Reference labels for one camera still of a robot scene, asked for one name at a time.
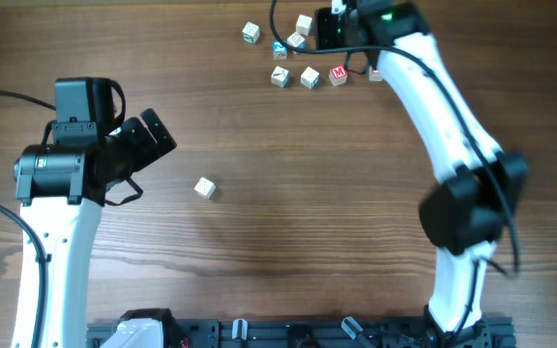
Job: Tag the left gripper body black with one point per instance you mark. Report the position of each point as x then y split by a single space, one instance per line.
134 148

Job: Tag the wooden block tower base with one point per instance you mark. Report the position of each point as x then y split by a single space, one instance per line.
205 187

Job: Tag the red M wooden block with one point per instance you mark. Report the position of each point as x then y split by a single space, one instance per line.
338 75

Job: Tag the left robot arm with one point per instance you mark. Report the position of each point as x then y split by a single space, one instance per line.
61 188

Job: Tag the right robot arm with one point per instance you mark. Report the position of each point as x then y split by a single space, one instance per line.
478 184

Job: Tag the slash wooden block blue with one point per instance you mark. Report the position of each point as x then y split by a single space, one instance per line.
280 77

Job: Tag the green edged wooden block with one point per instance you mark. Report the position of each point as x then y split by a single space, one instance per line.
251 33

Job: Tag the blue number two block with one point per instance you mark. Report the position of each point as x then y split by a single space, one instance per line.
279 51

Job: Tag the wooden block blue side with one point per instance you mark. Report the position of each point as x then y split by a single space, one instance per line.
310 78

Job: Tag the snail wooden block blue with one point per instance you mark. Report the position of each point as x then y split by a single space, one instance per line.
297 40

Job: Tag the plain top wooden block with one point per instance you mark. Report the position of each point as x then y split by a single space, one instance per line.
304 25

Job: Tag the red A wooden block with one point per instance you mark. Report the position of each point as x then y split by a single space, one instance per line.
374 75

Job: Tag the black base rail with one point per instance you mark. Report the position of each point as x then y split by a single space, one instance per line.
389 332

